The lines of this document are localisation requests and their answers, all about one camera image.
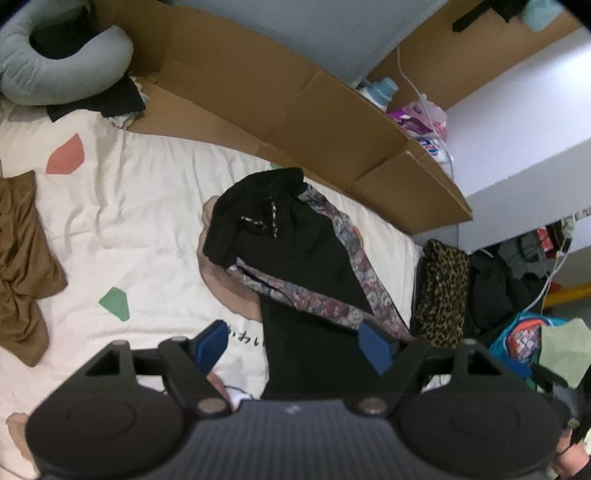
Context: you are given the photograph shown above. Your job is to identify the black bag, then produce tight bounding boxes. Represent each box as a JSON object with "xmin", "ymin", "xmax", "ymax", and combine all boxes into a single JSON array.
[{"xmin": 464, "ymin": 235, "xmax": 561, "ymax": 340}]

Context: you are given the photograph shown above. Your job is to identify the white bear-print bed sheet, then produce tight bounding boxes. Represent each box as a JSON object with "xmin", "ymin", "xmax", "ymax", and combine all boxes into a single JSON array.
[{"xmin": 0, "ymin": 99, "xmax": 423, "ymax": 480}]

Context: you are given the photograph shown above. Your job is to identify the black pants with bear-print panels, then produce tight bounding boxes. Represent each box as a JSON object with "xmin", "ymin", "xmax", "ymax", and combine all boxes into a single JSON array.
[{"xmin": 203, "ymin": 167, "xmax": 416, "ymax": 400}]

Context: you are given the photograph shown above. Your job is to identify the flattened cardboard box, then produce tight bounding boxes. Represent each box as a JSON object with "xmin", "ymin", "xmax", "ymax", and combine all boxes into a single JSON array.
[{"xmin": 90, "ymin": 0, "xmax": 474, "ymax": 236}]

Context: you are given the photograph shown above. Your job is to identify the black hanging garment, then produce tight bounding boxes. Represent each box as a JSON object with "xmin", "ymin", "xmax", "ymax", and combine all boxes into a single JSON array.
[{"xmin": 451, "ymin": 0, "xmax": 525, "ymax": 33}]

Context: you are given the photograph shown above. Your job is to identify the cluttered dark shelf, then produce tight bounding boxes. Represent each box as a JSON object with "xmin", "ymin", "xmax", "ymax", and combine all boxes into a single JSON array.
[{"xmin": 531, "ymin": 208, "xmax": 591, "ymax": 259}]

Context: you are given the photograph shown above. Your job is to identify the grey curved pillow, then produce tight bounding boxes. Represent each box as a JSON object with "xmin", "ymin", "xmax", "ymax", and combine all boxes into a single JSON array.
[{"xmin": 0, "ymin": 0, "xmax": 134, "ymax": 106}]

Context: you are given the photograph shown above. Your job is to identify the yellow frame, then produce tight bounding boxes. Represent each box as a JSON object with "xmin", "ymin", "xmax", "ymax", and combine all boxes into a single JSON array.
[{"xmin": 545, "ymin": 284, "xmax": 591, "ymax": 308}]

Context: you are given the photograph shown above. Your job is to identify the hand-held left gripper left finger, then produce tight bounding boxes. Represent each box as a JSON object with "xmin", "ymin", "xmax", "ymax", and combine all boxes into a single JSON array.
[{"xmin": 83, "ymin": 320, "xmax": 229, "ymax": 416}]

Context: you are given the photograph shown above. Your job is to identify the grey cabinet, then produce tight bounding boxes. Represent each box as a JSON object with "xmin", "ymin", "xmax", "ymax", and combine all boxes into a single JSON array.
[{"xmin": 173, "ymin": 0, "xmax": 451, "ymax": 86}]

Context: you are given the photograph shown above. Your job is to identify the leopard-print cloth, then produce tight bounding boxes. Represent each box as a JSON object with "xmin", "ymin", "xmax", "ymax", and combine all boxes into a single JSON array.
[{"xmin": 413, "ymin": 239, "xmax": 471, "ymax": 349}]

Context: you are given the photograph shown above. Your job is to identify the upright cardboard panel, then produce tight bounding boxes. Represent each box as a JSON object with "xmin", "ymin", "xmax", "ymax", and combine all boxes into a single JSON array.
[{"xmin": 365, "ymin": 0, "xmax": 587, "ymax": 112}]

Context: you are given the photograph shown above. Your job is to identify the teal backpack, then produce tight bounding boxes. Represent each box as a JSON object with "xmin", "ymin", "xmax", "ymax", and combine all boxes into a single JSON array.
[{"xmin": 488, "ymin": 311, "xmax": 555, "ymax": 377}]

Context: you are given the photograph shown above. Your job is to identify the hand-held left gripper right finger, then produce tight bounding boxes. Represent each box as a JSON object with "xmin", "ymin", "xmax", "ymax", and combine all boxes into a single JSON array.
[{"xmin": 355, "ymin": 320, "xmax": 506, "ymax": 416}]

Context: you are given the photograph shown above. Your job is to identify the pink refill bag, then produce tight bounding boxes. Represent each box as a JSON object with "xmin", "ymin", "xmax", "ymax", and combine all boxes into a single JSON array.
[{"xmin": 388, "ymin": 95, "xmax": 455, "ymax": 162}]

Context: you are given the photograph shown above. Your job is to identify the white cable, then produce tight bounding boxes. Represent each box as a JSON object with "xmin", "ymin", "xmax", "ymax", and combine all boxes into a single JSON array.
[
  {"xmin": 396, "ymin": 46, "xmax": 458, "ymax": 232},
  {"xmin": 522, "ymin": 226, "xmax": 573, "ymax": 319}
]

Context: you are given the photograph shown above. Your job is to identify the detergent bottle with teal cap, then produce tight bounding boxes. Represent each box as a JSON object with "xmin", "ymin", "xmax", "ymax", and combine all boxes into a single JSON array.
[{"xmin": 358, "ymin": 76, "xmax": 399, "ymax": 112}]

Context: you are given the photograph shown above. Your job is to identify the brown t-shirt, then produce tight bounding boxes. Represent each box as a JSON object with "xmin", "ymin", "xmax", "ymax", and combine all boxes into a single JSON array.
[{"xmin": 0, "ymin": 170, "xmax": 69, "ymax": 367}]

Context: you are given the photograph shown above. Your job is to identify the teal hanging cloth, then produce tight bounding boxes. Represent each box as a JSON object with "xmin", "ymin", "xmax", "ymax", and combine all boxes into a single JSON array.
[{"xmin": 519, "ymin": 0, "xmax": 561, "ymax": 32}]

